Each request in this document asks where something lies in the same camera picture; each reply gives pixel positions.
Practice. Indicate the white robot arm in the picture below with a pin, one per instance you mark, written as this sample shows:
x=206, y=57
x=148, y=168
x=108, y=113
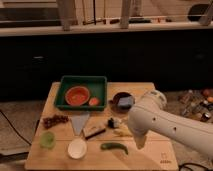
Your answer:
x=148, y=114

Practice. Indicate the white plastic cup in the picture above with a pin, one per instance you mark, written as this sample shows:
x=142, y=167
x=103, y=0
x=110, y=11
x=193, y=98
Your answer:
x=77, y=148

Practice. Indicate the green plastic cup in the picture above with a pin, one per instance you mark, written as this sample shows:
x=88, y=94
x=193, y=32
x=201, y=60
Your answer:
x=47, y=140

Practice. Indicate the green plastic tray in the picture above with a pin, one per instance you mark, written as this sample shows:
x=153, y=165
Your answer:
x=97, y=86

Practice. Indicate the dark brown bowl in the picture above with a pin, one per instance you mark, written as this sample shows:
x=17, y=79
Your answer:
x=114, y=102

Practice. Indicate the orange toy carrot piece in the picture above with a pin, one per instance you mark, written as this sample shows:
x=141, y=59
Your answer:
x=94, y=101

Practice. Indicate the orange bowl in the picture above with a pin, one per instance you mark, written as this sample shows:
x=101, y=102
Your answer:
x=77, y=95

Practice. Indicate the small black white brush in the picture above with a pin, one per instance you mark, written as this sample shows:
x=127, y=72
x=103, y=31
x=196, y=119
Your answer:
x=115, y=122

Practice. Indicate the yellow banana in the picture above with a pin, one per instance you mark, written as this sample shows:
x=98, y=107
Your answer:
x=123, y=131

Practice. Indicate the green chili pepper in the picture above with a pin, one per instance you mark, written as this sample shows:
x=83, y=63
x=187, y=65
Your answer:
x=114, y=145

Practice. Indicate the bunch of dark grapes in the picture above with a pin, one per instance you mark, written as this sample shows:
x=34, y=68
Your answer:
x=49, y=122

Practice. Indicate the spice bottle rack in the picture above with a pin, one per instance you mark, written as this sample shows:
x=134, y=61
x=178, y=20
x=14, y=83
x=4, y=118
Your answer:
x=198, y=105

